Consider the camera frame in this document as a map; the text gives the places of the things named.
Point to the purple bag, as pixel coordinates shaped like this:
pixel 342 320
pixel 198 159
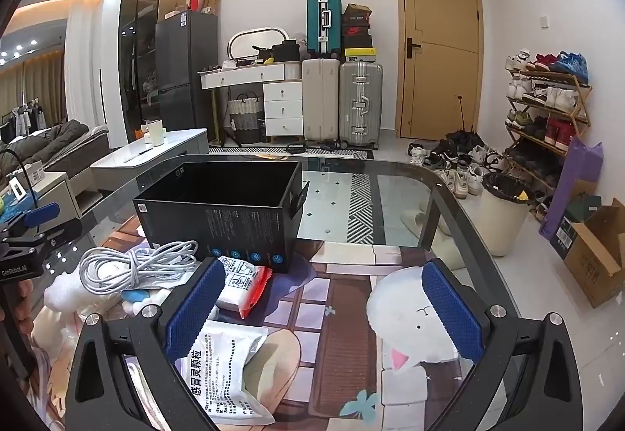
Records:
pixel 571 187

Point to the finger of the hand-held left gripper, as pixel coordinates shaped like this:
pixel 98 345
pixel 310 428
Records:
pixel 41 214

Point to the black umbrella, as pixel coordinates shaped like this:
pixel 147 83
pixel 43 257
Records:
pixel 461 135

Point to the red black shoe box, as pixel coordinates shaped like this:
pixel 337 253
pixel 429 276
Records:
pixel 356 36

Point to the woven laundry basket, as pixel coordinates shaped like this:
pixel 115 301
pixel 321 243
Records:
pixel 243 116

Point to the white medicine pouch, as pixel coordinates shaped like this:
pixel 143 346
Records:
pixel 219 362

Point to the white low cabinet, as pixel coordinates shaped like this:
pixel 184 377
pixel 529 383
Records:
pixel 166 152

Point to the printed desk mat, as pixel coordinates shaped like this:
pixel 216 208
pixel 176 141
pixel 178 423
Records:
pixel 332 314

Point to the beige suitcase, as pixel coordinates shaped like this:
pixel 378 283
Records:
pixel 320 99

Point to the red white wipe packet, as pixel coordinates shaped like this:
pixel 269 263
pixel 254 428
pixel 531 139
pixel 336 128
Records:
pixel 241 287

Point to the beige trash bin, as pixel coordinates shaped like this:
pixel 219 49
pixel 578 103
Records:
pixel 503 221

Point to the white dressing table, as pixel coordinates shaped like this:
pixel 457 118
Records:
pixel 283 103

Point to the oval mirror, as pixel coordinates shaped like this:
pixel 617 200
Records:
pixel 244 42

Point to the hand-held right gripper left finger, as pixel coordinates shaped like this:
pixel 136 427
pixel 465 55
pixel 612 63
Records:
pixel 195 309

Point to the beige curtain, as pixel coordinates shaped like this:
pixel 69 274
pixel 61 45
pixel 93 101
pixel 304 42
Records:
pixel 39 84

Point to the white mug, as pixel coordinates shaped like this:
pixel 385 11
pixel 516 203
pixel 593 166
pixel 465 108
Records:
pixel 156 133

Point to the dark grey fridge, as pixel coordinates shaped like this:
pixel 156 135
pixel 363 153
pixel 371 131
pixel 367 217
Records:
pixel 183 55

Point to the person's left hand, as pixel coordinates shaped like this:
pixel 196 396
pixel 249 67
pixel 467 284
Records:
pixel 23 314

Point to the dark green box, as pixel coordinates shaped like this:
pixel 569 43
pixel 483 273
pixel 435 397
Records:
pixel 569 221

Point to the sofa with grey blanket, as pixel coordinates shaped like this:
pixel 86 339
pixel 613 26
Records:
pixel 58 143

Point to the pile of shoes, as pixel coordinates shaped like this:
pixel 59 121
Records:
pixel 459 162

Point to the shoe rack with shoes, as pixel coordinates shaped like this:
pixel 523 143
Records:
pixel 556 96

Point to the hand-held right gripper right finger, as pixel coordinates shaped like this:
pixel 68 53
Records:
pixel 454 314

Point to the black bag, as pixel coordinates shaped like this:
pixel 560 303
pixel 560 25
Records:
pixel 285 52

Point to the cardboard box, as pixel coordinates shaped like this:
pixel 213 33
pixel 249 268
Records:
pixel 598 260

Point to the small grey side cabinet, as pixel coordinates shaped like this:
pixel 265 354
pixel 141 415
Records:
pixel 53 196

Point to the beige slipper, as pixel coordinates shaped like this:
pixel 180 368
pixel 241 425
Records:
pixel 420 217
pixel 449 240

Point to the teal suitcase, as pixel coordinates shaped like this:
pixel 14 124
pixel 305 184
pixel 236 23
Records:
pixel 317 20

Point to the wooden door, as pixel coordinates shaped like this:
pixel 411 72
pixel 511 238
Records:
pixel 439 20

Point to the dark glass cabinet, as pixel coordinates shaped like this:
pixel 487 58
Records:
pixel 141 30

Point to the silver suitcase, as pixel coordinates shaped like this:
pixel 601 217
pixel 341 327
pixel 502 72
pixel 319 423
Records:
pixel 360 103

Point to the yellow black shoe box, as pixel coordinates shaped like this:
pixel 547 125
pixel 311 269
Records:
pixel 360 55

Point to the black storage box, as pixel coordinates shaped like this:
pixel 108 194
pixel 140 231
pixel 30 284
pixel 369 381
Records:
pixel 219 221

